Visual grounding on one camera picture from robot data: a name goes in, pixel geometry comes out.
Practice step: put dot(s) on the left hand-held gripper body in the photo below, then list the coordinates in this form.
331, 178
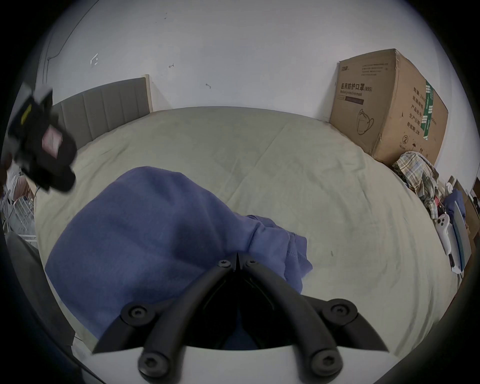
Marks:
19, 108

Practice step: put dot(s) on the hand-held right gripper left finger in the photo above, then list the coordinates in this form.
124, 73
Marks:
176, 318

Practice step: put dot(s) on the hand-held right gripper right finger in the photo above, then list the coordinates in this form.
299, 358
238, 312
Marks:
296, 318

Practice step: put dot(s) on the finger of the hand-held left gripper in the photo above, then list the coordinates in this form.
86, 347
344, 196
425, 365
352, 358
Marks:
52, 150

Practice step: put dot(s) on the blue garment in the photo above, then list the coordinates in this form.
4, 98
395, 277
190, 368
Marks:
150, 232

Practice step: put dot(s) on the person's left hand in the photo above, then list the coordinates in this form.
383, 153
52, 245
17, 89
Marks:
5, 165

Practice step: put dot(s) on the grey padded headboard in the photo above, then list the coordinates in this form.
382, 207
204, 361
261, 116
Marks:
105, 108

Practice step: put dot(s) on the bed with beige sheet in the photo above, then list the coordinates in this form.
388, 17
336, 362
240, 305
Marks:
300, 187

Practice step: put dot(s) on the white hand controller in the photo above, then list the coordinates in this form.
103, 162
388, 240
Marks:
444, 232

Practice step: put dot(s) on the plaid cloth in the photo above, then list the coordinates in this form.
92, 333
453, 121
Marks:
416, 168

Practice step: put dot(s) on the large brown cardboard carton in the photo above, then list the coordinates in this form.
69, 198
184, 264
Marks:
375, 105

